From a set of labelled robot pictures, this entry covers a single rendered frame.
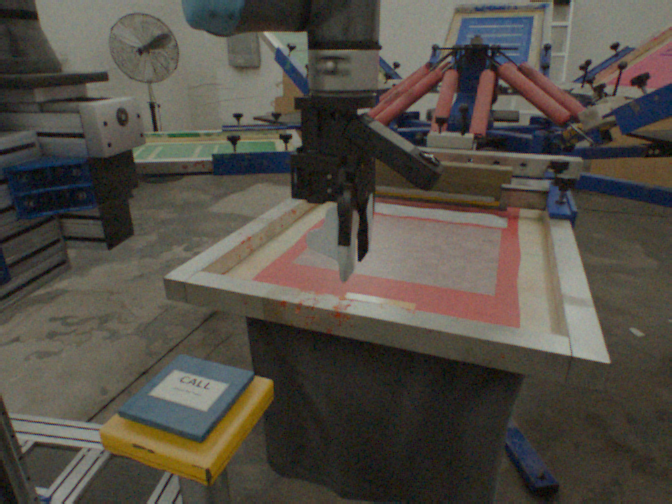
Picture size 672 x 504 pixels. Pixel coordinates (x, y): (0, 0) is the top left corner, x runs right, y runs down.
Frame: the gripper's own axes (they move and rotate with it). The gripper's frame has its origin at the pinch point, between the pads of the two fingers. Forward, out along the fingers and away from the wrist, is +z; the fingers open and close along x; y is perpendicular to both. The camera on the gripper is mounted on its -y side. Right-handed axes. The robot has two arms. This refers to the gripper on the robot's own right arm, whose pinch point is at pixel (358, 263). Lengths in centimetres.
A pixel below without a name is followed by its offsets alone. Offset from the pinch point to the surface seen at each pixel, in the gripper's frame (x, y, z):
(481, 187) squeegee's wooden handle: -56, -11, 4
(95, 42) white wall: -336, 380, -33
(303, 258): -18.3, 15.9, 9.6
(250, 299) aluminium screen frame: 2.0, 14.7, 7.0
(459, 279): -19.5, -11.2, 9.6
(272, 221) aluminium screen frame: -25.5, 25.6, 6.2
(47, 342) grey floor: -77, 181, 105
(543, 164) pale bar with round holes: -80, -25, 3
